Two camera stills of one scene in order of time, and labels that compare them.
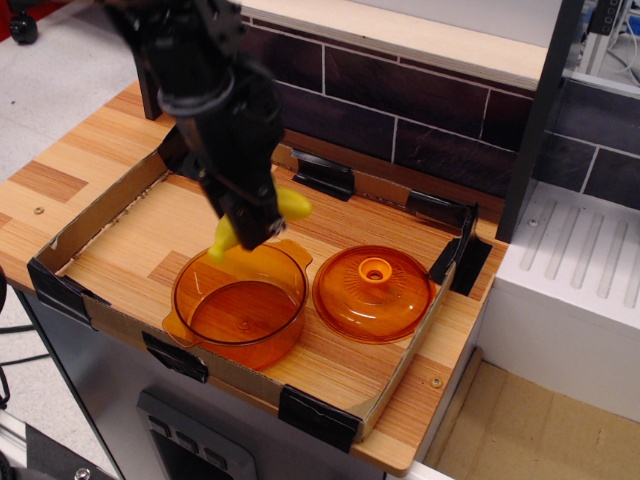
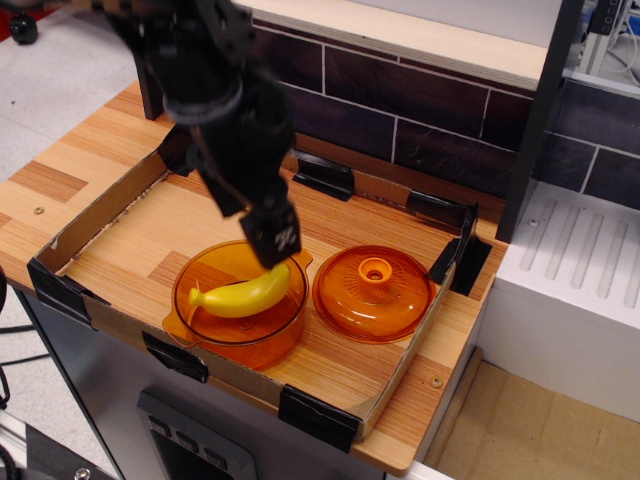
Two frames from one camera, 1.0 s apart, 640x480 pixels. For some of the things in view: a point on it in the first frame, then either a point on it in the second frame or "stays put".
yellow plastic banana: x=290 y=207 → x=246 y=299
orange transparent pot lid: x=374 y=294 stays put
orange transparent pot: x=248 y=310 stays put
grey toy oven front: x=177 y=445 stays put
